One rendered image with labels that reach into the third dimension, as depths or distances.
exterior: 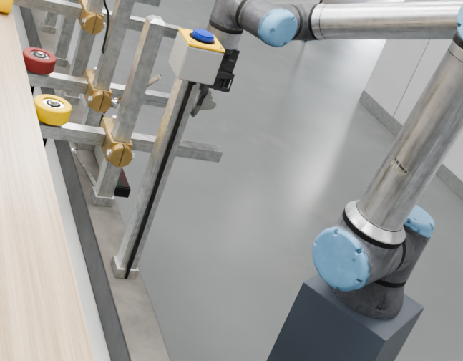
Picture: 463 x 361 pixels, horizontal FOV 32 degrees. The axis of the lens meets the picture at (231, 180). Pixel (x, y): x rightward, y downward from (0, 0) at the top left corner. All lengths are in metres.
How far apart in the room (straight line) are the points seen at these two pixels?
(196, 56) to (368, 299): 0.88
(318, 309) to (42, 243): 0.92
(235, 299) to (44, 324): 1.83
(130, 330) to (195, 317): 1.28
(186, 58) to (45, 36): 1.33
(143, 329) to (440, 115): 0.72
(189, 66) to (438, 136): 0.56
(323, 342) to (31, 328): 1.07
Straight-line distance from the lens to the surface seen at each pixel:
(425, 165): 1.73
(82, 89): 2.03
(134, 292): 1.62
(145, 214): 1.57
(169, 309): 2.79
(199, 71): 1.42
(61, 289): 1.25
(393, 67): 5.21
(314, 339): 2.10
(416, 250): 1.99
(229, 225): 3.37
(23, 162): 1.53
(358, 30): 1.95
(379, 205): 1.77
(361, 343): 2.03
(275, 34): 1.93
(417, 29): 1.87
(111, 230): 1.78
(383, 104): 5.23
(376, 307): 2.06
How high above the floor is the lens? 1.66
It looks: 26 degrees down
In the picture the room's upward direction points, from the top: 21 degrees clockwise
